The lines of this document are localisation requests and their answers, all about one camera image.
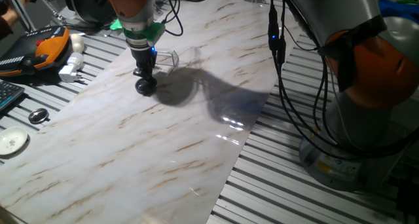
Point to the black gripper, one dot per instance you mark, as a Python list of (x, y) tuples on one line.
[(144, 60)]

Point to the small round steel plate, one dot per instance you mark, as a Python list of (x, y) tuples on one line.
[(145, 87)]

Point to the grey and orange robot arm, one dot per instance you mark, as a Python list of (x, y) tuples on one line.
[(343, 14)]

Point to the dark red sleeved forearm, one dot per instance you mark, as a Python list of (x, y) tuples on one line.
[(6, 21)]

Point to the transparent rectangular box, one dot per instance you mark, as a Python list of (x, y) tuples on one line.
[(170, 58)]

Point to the marble pattern table mat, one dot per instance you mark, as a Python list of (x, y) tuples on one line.
[(163, 125)]

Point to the white power adapter plug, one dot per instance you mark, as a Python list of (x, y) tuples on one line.
[(73, 63)]

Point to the white egg shaped object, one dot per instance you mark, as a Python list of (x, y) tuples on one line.
[(77, 42)]

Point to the black filament spool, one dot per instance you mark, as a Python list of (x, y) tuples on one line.
[(85, 4)]

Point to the orange black teach pendant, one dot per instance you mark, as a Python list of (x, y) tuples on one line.
[(49, 50)]

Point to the small spare steel dish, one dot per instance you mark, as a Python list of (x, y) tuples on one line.
[(38, 116)]

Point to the thin metal rod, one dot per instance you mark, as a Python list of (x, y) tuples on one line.
[(49, 6)]

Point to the black computer keyboard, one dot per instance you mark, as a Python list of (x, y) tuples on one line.
[(8, 93)]

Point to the white flowered ceramic saucer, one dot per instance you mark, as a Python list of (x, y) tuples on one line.
[(13, 140)]

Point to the green cloth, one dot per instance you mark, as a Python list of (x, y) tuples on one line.
[(410, 0)]

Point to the aluminium frame strut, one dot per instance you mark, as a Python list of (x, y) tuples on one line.
[(20, 11)]

